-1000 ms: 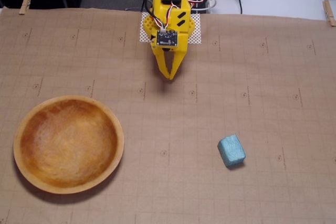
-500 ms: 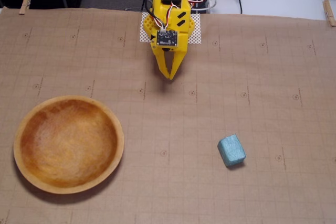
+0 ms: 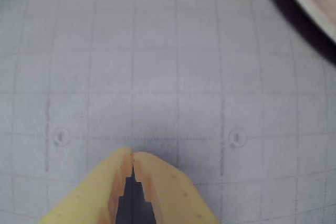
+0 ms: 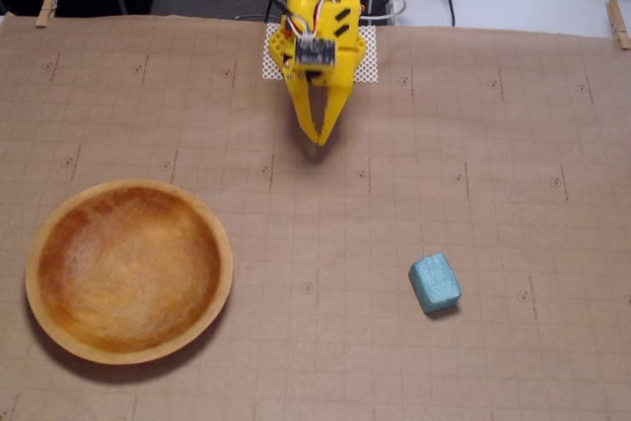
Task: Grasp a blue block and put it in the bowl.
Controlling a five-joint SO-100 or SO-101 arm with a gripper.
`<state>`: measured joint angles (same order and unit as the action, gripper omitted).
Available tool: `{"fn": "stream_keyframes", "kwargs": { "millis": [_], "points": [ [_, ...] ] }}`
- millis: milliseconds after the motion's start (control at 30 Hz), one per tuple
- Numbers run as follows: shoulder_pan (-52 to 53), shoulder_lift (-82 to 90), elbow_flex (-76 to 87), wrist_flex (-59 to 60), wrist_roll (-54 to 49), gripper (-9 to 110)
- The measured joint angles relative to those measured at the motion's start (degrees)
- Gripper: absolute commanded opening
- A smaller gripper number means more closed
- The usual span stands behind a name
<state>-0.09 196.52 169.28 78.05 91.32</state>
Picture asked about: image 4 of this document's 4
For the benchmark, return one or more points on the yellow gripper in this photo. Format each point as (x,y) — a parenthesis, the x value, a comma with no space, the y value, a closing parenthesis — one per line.
(339,87)

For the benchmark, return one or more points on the blue block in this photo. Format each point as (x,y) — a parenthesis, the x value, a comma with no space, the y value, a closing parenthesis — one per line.
(436,283)

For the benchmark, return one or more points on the yellow robot base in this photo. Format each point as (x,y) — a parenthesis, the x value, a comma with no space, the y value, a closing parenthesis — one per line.
(277,46)

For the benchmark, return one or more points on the round wooden bowl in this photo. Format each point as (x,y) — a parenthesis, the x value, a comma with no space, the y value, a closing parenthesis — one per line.
(128,268)

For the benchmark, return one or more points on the white perforated mat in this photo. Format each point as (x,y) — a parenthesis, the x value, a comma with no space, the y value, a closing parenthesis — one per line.
(370,71)

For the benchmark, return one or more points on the brown grid paper mat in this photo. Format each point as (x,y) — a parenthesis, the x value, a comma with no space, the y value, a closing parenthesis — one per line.
(315,243)

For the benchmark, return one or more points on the wooden clothespin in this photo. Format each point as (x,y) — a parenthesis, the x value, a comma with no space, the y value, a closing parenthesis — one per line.
(618,24)
(48,2)

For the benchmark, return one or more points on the small camera circuit board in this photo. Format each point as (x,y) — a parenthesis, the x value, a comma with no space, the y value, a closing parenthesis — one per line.
(315,52)

